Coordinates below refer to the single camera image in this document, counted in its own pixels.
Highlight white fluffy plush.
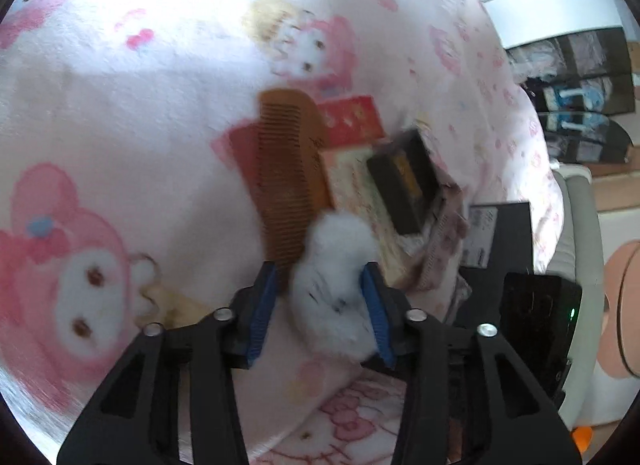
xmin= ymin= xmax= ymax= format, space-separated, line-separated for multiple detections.
xmin=288 ymin=212 xmax=378 ymax=363

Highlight grey green padded headboard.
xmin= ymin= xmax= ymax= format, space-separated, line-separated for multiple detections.
xmin=547 ymin=165 xmax=605 ymax=429

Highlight black cardboard storage box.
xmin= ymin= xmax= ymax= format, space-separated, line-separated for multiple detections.
xmin=446 ymin=202 xmax=534 ymax=329

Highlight beige patterned socks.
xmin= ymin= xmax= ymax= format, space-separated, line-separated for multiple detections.
xmin=408 ymin=165 xmax=469 ymax=292

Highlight small black card box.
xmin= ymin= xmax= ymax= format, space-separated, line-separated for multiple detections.
xmin=366 ymin=128 xmax=440 ymax=235

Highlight brown wooden comb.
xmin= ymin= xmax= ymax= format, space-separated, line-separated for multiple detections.
xmin=257 ymin=89 xmax=331 ymax=291

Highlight pink cartoon print blanket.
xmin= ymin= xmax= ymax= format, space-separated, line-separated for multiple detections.
xmin=1 ymin=0 xmax=563 ymax=459

